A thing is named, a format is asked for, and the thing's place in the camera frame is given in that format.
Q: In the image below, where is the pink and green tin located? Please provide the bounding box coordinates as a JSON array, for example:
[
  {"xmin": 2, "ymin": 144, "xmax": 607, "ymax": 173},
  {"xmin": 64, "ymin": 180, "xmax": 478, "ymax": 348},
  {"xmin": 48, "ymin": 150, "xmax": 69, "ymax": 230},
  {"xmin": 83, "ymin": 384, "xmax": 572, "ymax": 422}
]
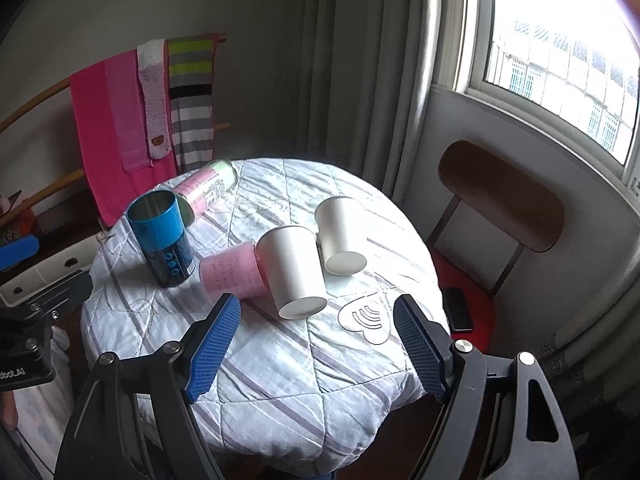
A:
[{"xmin": 172, "ymin": 158, "xmax": 239, "ymax": 226}]

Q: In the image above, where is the black smartphone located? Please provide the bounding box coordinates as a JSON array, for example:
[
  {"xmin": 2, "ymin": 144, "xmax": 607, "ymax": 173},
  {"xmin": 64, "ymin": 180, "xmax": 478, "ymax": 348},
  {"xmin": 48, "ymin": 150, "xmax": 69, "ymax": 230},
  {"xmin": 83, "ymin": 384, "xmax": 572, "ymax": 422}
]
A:
[{"xmin": 442, "ymin": 286, "xmax": 475, "ymax": 333}]

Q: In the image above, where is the wooden chair with red seat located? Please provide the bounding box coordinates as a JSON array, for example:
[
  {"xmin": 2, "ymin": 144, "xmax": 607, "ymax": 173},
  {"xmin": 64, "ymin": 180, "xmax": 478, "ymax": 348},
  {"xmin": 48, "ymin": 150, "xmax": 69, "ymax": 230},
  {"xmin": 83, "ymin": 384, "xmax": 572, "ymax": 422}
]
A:
[{"xmin": 425, "ymin": 140, "xmax": 566, "ymax": 356}]

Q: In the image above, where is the white paper cup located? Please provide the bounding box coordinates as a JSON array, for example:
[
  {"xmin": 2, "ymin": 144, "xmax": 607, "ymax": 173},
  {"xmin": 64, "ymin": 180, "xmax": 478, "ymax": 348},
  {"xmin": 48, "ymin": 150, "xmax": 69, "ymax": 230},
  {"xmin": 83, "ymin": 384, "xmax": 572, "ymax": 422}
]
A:
[
  {"xmin": 314, "ymin": 196, "xmax": 367, "ymax": 277},
  {"xmin": 255, "ymin": 225, "xmax": 329, "ymax": 321}
]

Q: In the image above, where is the white and pink knit scarf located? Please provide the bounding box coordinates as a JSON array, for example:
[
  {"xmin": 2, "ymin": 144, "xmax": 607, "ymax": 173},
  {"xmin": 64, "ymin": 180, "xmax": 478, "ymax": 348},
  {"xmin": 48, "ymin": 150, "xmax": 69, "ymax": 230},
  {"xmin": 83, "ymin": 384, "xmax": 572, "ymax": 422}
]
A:
[{"xmin": 136, "ymin": 38, "xmax": 171, "ymax": 161}]

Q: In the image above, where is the pink plastic cup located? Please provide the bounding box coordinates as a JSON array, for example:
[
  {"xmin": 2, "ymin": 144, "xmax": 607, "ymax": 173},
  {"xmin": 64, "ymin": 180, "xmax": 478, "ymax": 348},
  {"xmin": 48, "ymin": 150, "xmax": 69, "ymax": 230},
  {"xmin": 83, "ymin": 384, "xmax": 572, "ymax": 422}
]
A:
[{"xmin": 199, "ymin": 241, "xmax": 268, "ymax": 298}]

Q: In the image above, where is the light pink cloth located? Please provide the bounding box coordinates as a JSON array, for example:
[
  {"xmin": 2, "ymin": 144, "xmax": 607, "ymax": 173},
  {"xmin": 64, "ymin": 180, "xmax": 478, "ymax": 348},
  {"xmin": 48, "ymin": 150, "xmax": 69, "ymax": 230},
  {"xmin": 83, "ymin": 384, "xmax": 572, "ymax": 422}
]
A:
[{"xmin": 104, "ymin": 51, "xmax": 153, "ymax": 173}]

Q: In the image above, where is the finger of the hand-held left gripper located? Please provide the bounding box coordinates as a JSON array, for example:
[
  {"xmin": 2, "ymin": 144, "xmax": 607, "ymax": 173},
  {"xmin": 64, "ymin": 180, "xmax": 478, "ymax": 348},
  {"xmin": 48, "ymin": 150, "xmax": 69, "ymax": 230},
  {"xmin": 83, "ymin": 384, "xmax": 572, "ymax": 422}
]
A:
[{"xmin": 0, "ymin": 235, "xmax": 40, "ymax": 271}]

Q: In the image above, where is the striped grey green cloth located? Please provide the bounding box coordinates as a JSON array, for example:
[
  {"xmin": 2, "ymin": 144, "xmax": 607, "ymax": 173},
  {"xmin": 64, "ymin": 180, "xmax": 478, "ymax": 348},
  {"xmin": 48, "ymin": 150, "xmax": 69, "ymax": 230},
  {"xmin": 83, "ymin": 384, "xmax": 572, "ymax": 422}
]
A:
[{"xmin": 166, "ymin": 35, "xmax": 218, "ymax": 176}]

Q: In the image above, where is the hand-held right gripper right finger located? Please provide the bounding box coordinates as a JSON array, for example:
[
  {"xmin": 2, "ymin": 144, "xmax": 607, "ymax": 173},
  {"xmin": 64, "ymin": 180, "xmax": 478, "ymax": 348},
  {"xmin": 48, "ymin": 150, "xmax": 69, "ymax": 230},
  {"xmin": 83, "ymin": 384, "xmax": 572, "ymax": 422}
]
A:
[{"xmin": 392, "ymin": 294, "xmax": 576, "ymax": 480}]

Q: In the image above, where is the hot pink towel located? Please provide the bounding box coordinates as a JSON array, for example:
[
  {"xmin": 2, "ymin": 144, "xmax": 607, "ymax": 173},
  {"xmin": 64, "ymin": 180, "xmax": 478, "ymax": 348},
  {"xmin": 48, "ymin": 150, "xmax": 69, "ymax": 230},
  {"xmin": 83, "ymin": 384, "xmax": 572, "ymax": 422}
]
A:
[{"xmin": 70, "ymin": 60, "xmax": 178, "ymax": 228}]

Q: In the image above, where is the white framed window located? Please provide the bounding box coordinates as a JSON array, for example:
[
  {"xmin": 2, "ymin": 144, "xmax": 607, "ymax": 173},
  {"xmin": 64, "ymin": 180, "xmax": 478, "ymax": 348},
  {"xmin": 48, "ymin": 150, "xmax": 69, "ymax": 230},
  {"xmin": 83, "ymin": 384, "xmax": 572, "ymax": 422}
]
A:
[{"xmin": 450, "ymin": 0, "xmax": 640, "ymax": 181}]

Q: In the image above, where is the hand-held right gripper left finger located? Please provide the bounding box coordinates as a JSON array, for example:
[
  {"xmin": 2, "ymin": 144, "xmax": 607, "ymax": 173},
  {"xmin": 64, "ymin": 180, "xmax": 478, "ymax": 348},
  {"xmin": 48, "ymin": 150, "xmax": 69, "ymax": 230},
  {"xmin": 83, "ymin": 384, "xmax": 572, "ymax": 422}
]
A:
[{"xmin": 54, "ymin": 292, "xmax": 242, "ymax": 480}]

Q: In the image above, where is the grey curtain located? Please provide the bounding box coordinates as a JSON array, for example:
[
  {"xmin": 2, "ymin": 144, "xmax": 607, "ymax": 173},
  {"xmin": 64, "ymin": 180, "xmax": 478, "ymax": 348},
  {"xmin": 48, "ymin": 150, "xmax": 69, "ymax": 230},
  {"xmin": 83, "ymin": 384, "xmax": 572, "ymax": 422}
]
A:
[{"xmin": 295, "ymin": 0, "xmax": 473, "ymax": 206}]

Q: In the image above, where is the wooden drying rack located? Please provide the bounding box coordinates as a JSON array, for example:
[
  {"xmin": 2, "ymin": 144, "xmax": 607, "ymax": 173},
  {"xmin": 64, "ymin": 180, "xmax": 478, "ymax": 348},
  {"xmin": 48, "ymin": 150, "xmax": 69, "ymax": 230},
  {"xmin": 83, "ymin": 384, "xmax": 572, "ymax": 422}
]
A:
[{"xmin": 0, "ymin": 34, "xmax": 231, "ymax": 221}]

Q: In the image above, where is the white plastic basket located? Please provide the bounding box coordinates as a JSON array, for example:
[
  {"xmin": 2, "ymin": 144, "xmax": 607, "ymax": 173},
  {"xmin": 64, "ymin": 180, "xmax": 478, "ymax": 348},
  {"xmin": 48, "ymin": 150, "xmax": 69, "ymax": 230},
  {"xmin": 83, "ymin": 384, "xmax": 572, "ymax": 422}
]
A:
[{"xmin": 0, "ymin": 230, "xmax": 108, "ymax": 306}]

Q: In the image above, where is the blue metal tin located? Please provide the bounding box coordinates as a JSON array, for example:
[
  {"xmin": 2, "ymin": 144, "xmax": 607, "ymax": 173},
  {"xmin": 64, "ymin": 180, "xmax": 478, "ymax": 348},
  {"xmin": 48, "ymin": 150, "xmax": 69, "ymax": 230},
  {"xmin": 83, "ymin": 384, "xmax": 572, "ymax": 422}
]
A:
[{"xmin": 125, "ymin": 190, "xmax": 195, "ymax": 288}]

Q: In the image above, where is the heart-shaped white coaster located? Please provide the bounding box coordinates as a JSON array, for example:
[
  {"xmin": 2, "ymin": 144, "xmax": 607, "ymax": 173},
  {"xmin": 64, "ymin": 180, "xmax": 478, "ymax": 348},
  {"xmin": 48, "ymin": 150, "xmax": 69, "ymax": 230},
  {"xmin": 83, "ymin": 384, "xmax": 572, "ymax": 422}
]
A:
[{"xmin": 338, "ymin": 292, "xmax": 396, "ymax": 345}]

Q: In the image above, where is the white quilted tablecloth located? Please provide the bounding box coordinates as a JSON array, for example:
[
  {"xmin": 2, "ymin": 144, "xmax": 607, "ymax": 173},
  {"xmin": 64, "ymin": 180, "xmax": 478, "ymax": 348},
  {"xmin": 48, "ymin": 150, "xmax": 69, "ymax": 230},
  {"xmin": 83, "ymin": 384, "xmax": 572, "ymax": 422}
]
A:
[{"xmin": 80, "ymin": 158, "xmax": 451, "ymax": 478}]

